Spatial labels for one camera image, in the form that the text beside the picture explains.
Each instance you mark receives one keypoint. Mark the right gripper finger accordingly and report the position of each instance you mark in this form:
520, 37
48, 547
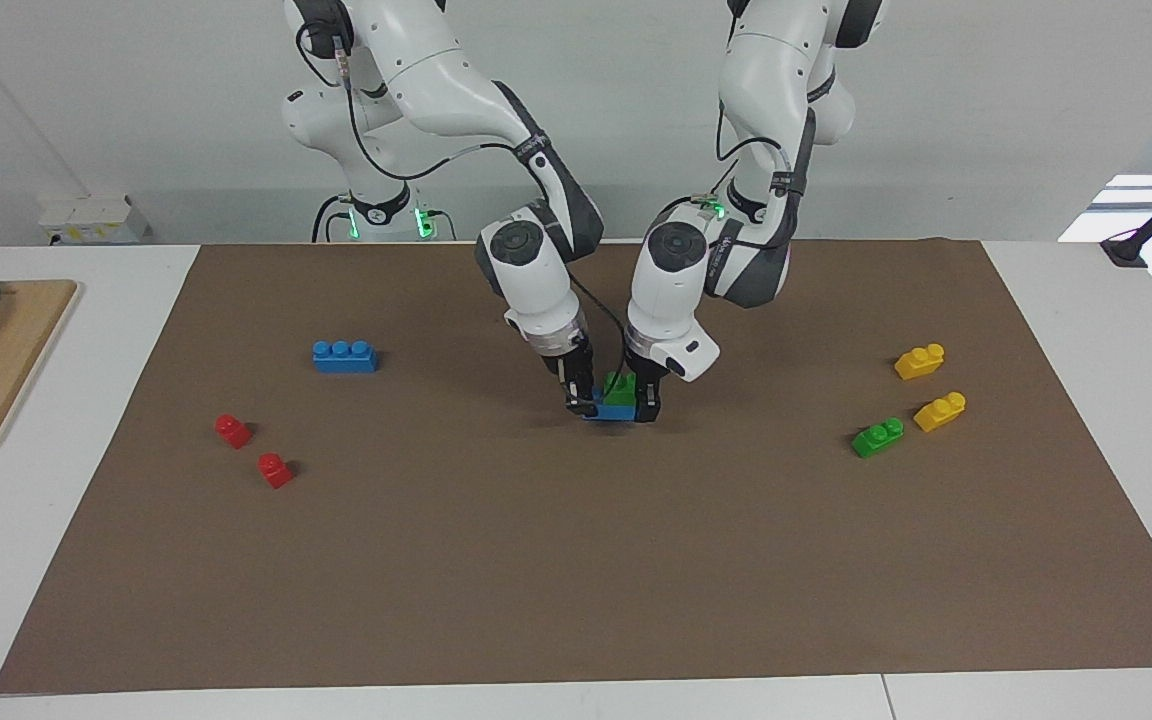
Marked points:
581, 400

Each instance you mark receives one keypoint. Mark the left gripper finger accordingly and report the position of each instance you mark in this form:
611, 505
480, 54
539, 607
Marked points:
649, 404

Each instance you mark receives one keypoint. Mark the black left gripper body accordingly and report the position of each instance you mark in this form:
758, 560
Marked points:
648, 378

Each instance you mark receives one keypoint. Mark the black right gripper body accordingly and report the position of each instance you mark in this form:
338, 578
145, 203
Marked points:
576, 362

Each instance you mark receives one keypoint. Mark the green two-stud toy brick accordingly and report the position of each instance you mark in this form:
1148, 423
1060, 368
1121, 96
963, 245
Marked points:
877, 439
621, 392

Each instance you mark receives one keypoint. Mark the blue three-stud toy brick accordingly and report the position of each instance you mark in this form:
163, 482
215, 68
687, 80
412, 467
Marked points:
345, 358
616, 414

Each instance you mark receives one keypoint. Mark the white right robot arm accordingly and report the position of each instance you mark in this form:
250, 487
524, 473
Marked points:
536, 270

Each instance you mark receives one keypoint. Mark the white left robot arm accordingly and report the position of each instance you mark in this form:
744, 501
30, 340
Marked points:
676, 280

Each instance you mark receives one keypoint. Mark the brown table mat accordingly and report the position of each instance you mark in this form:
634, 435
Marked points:
576, 560

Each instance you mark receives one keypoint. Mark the yellow two-stud toy brick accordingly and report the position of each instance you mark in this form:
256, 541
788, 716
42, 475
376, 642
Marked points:
940, 413
920, 363

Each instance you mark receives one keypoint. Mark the red one-stud toy brick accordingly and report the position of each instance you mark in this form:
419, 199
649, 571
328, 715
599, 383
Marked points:
233, 432
275, 471

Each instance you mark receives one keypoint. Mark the white power strip box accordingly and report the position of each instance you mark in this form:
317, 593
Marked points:
86, 220

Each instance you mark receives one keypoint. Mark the wooden cutting board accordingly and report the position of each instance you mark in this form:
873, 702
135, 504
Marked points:
1, 380

